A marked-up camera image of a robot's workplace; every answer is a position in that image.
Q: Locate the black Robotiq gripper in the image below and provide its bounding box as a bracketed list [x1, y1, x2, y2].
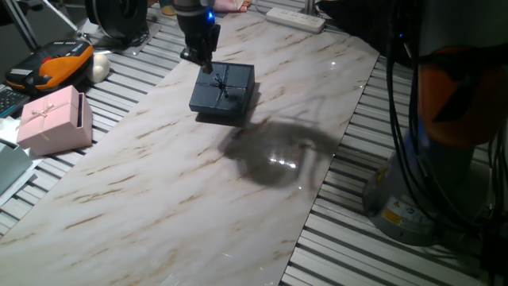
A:
[174, 6, 222, 75]

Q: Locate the dark blue ribboned gift box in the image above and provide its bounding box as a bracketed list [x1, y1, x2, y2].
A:
[188, 60, 256, 119]

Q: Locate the pink ribboned gift box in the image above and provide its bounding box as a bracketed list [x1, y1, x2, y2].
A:
[15, 84, 94, 157]

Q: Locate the light blue gift box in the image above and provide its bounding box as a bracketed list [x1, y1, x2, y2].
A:
[0, 141, 34, 196]

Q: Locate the pink folded cloth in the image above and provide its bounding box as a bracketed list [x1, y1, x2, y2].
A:
[213, 0, 252, 14]

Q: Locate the white power strip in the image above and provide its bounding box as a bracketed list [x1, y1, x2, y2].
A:
[264, 6, 327, 35]

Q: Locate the black round fan device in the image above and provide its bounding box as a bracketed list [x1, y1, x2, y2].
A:
[79, 0, 164, 56]

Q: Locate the white rounded figurine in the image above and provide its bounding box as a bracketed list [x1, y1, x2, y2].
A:
[87, 52, 112, 84]

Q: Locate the white marble pattern board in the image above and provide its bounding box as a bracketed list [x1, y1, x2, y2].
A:
[0, 10, 381, 286]

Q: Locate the orange black teach pendant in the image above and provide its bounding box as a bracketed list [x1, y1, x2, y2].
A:
[4, 39, 95, 95]

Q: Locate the black computer keyboard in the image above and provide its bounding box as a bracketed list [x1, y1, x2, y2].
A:
[0, 83, 32, 119]

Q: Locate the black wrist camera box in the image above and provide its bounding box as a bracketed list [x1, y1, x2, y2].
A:
[179, 46, 201, 64]

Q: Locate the diagonal aluminium frame post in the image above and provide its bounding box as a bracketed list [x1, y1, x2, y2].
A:
[0, 0, 81, 52]

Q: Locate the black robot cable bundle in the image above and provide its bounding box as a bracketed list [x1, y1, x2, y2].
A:
[385, 0, 508, 243]

